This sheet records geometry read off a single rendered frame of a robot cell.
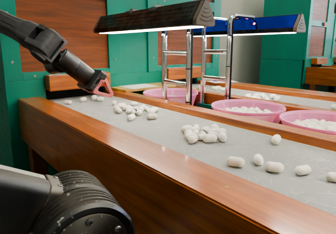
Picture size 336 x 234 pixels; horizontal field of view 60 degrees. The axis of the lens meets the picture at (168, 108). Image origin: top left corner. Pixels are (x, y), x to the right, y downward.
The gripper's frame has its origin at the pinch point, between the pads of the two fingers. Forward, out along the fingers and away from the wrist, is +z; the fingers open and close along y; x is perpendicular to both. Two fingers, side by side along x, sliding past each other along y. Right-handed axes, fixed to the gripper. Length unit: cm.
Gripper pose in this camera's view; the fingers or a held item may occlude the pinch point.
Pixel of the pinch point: (110, 94)
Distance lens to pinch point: 96.1
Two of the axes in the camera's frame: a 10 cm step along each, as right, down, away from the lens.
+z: 6.1, 5.2, 6.0
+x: -4.9, 8.4, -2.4
